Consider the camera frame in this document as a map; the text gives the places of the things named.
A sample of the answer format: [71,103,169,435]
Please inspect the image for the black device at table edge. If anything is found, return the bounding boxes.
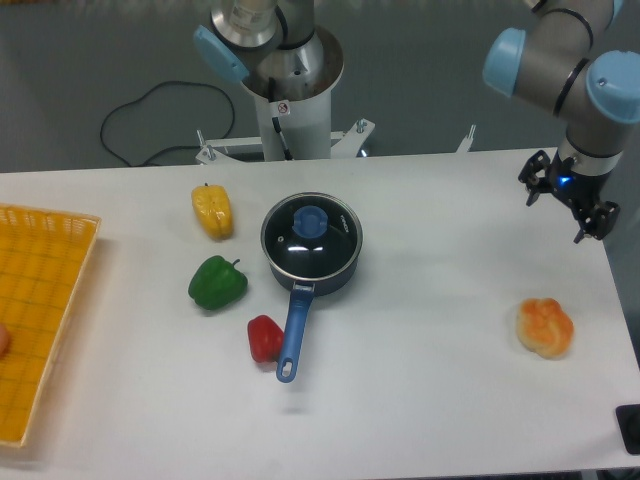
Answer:
[615,404,640,456]

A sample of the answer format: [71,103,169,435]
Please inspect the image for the green bell pepper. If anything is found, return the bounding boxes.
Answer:
[188,255,248,311]

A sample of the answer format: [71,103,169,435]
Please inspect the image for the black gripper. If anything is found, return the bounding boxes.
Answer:
[518,150,620,244]

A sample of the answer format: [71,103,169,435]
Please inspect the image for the glass pot lid blue knob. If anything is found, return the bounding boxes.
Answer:
[261,192,363,281]

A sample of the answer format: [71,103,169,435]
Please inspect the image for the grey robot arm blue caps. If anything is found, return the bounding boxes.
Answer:
[193,1,639,239]

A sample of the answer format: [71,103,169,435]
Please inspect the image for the red bell pepper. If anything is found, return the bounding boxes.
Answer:
[247,315,284,363]

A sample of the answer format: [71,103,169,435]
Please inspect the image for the black cable on floor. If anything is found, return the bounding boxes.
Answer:
[99,80,236,168]

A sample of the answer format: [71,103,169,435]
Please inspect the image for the orange bread roll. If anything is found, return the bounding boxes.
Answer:
[516,298,575,360]

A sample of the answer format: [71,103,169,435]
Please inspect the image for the blue saucepan with handle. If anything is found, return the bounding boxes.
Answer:
[259,191,364,385]

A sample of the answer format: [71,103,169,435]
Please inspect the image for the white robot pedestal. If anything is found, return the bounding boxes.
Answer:
[193,26,375,161]

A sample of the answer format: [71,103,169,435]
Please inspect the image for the yellow woven basket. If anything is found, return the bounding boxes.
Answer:
[1,204,101,448]

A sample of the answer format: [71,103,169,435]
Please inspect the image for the yellow bell pepper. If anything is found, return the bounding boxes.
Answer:
[191,184,234,240]

